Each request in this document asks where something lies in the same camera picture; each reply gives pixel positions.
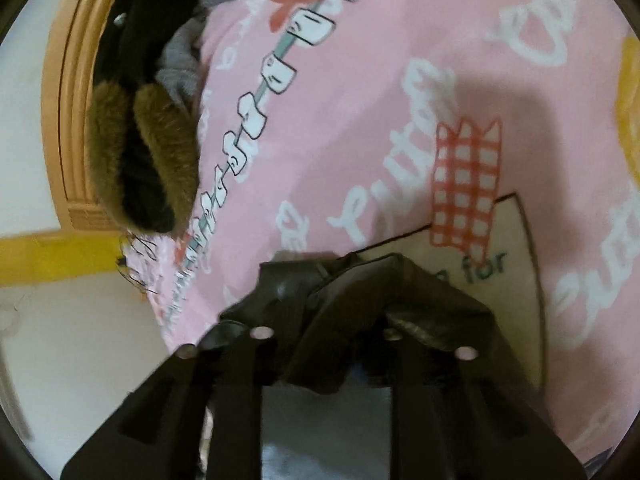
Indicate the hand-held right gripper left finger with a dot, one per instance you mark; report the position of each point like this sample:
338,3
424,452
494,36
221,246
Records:
240,370

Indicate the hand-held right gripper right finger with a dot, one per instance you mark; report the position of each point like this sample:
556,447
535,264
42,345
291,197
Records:
415,375

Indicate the dark brown leather jacket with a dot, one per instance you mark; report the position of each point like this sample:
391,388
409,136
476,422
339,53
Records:
340,320

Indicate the yellow board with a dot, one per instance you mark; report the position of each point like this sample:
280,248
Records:
50,260

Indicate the black fur-trimmed coat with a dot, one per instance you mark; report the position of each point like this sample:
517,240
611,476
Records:
165,160

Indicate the pink printed bed sheet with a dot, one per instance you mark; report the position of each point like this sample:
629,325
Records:
375,85

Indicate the grey cloth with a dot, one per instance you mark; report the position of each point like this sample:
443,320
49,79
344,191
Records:
180,60

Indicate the wooden slatted headboard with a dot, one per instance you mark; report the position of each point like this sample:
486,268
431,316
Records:
55,110

